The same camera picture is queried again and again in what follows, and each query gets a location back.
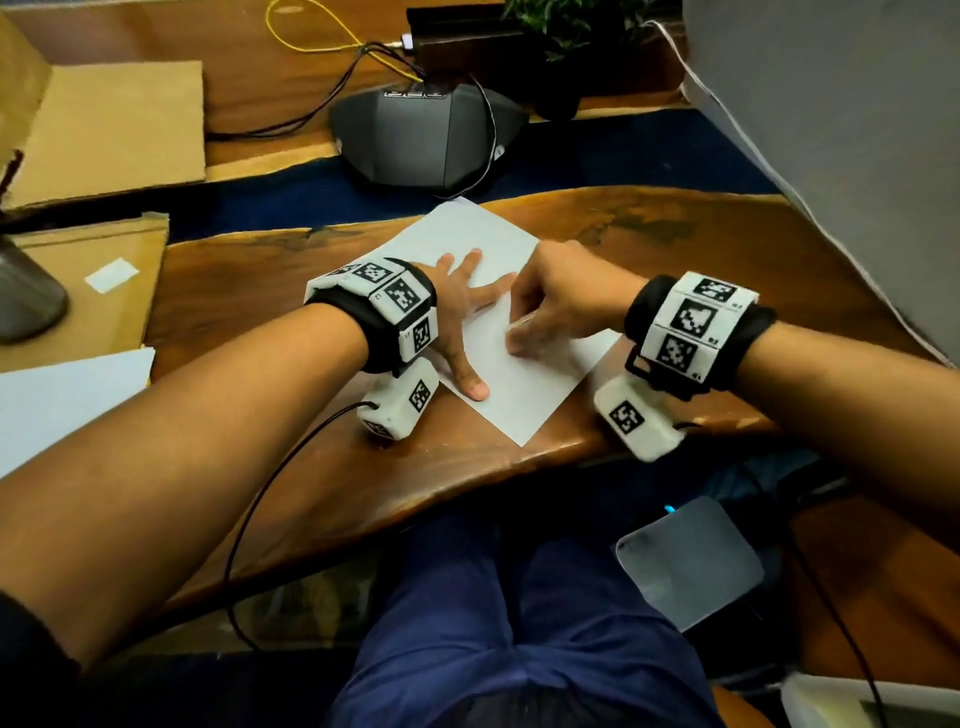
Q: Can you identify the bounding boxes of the person's right hand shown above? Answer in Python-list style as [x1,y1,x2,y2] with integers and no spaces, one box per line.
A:
[504,240,650,358]

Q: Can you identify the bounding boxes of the person's left hand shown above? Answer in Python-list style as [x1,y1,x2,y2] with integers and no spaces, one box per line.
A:
[416,249,519,402]

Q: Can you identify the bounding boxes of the white paper sheet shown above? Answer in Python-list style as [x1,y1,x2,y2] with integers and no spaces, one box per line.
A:
[358,197,624,449]

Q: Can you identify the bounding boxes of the person's right forearm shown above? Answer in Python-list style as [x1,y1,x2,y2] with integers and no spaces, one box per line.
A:
[733,321,960,530]

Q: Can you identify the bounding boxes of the person's left forearm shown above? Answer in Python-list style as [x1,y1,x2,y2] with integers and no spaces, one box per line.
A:
[0,301,370,670]

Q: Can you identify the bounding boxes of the left wristband with marker tags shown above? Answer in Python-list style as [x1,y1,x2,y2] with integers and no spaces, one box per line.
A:
[303,256,441,377]

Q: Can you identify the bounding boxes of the wristband with marker tags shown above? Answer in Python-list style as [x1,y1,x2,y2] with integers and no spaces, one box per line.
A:
[303,256,441,377]
[624,271,778,396]

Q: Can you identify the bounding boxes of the gray conference speaker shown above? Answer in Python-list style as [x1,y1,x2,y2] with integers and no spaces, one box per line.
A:
[327,80,531,193]

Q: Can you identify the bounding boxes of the right wristband with marker tags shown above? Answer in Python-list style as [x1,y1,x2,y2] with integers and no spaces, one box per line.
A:
[624,271,778,396]

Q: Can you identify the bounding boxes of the black box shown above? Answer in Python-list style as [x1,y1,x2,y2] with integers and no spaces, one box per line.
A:
[405,3,543,79]

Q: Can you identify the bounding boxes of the green potted plant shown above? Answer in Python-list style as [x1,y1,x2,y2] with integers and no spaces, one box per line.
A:
[501,0,665,123]

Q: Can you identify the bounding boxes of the blue trousers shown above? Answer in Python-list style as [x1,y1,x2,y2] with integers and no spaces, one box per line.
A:
[328,506,725,728]

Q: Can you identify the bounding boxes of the gray flat device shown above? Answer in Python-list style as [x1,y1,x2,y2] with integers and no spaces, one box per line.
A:
[614,495,767,633]

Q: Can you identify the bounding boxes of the small white sticker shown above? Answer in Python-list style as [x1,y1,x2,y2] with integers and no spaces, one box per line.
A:
[83,256,141,295]

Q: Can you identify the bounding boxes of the gray cushion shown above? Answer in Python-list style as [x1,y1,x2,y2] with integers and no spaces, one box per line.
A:
[678,0,960,369]

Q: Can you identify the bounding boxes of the large cardboard flap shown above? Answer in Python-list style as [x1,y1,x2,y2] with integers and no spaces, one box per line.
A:
[0,11,207,212]

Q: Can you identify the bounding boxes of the flat cardboard sheet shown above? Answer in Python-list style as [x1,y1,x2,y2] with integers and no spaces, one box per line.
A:
[0,212,171,375]

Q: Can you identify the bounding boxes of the stack of white paper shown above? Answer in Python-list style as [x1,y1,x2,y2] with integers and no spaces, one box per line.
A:
[0,345,157,481]

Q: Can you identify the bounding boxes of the dark gray rounded object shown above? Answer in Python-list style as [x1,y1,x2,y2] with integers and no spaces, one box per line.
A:
[0,235,71,347]

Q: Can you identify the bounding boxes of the white plastic container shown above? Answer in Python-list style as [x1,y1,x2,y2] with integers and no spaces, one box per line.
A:
[780,672,960,728]

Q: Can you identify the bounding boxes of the dark shirt sleeve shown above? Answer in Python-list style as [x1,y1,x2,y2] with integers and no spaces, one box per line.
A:
[0,591,82,728]

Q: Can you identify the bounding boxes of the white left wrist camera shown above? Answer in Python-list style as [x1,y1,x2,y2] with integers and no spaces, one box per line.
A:
[357,357,441,442]

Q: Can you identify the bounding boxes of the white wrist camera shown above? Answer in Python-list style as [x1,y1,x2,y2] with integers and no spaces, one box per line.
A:
[357,357,441,442]
[593,374,688,463]

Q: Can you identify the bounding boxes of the thin black looped cable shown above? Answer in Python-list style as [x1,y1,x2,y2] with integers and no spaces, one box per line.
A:
[435,69,501,201]

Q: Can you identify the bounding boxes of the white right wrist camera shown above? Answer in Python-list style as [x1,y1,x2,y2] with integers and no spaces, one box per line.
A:
[593,374,688,463]

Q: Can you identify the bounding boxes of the black speaker cable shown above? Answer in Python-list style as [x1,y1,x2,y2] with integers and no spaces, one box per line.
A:
[205,41,410,141]

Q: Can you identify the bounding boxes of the black left wrist camera cable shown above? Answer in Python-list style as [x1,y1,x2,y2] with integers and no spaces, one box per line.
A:
[224,400,381,652]

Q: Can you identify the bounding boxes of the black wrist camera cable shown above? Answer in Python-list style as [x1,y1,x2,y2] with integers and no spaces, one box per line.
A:
[224,400,381,652]
[776,517,891,728]

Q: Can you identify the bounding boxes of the yellow cable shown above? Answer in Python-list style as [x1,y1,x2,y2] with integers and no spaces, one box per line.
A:
[264,0,426,84]

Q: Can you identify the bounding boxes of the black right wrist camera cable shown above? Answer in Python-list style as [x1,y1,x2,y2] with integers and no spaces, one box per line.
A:
[776,517,891,728]

